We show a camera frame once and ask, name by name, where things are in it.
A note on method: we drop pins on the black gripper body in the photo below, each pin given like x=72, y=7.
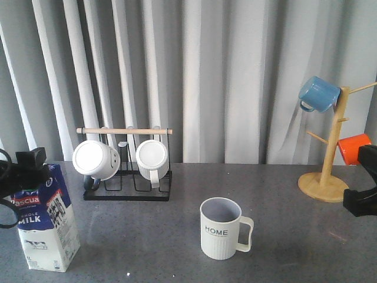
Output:
x=363, y=203
x=15, y=178

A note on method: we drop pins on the blue white milk carton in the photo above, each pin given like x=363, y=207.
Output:
x=47, y=229

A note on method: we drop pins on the white HOME mug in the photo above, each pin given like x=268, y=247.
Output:
x=220, y=220

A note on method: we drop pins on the wooden mug tree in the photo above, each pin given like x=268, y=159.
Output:
x=323, y=185

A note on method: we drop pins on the orange enamel mug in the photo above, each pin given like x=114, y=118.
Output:
x=349, y=147

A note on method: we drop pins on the white smiley face mug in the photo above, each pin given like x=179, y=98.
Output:
x=96, y=161

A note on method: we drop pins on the blue enamel mug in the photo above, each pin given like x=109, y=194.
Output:
x=318, y=94

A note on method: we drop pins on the white ribbed mug on rack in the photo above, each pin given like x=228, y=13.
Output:
x=152, y=161

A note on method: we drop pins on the grey pleated curtain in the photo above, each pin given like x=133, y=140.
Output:
x=224, y=75

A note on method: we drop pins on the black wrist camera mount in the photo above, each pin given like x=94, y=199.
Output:
x=32, y=158

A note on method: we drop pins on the black wire mug rack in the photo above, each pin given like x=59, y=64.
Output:
x=128, y=183

